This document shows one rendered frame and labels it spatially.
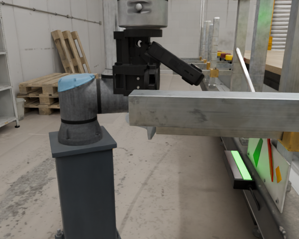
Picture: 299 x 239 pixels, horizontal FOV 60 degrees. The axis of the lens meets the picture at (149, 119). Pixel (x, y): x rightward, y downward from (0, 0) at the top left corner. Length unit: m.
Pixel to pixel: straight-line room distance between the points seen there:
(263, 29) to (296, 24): 0.25
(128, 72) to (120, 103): 0.59
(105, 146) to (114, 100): 0.19
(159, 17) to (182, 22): 7.79
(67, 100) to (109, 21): 0.35
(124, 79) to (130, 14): 0.11
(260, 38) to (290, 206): 0.44
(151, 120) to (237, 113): 0.08
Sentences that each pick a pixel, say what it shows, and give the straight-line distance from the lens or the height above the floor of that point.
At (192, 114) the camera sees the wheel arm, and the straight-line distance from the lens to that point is 0.24.
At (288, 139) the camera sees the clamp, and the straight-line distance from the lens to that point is 0.52.
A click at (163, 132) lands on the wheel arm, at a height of 0.84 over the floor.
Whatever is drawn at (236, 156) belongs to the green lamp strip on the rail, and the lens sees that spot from 0.76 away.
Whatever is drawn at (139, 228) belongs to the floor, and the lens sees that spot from 1.58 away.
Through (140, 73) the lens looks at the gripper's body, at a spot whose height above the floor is 0.95.
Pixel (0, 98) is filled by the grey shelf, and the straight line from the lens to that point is 3.54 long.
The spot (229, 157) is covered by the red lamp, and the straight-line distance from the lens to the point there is 0.75.
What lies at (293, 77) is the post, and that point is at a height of 0.94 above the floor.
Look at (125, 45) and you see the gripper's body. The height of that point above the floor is 1.00.
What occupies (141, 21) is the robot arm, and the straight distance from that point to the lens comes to 0.46.
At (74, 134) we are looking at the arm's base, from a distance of 1.09.
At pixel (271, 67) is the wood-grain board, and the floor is 0.89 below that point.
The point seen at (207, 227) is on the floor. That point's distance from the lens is 1.61.
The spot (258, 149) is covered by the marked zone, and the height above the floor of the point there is 0.76.
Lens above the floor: 1.01
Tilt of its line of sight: 17 degrees down
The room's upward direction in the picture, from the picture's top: straight up
